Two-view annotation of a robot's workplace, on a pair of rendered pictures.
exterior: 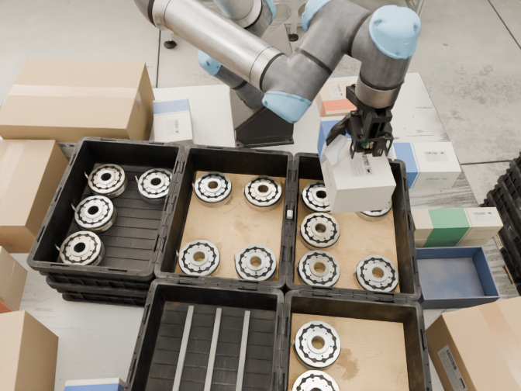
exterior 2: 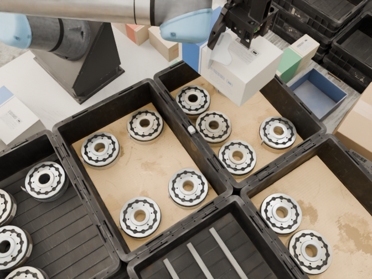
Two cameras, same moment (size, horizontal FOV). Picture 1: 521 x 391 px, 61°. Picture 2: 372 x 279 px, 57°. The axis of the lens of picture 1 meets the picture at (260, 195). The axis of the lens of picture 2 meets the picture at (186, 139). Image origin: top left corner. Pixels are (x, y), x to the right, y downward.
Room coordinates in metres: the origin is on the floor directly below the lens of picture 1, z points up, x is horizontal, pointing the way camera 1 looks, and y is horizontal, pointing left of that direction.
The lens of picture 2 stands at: (0.26, 0.20, 1.69)
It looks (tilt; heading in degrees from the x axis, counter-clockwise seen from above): 63 degrees down; 321
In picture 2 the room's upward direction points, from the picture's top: 1 degrees clockwise
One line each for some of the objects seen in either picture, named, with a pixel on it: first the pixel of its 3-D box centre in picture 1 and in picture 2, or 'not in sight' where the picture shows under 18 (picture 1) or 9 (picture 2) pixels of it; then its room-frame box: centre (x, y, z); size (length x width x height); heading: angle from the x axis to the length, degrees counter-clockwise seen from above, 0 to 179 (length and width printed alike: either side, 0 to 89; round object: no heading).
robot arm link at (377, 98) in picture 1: (380, 86); not in sight; (0.59, -0.21, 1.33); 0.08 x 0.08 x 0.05
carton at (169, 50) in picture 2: not in sight; (175, 35); (1.00, -0.35, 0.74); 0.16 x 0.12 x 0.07; 91
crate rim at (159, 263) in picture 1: (229, 210); (139, 159); (0.59, 0.08, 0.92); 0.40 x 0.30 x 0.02; 175
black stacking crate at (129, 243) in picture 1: (119, 212); (32, 230); (0.62, 0.38, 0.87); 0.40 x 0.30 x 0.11; 175
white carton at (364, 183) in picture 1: (352, 162); (227, 54); (0.61, -0.20, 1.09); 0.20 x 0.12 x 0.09; 5
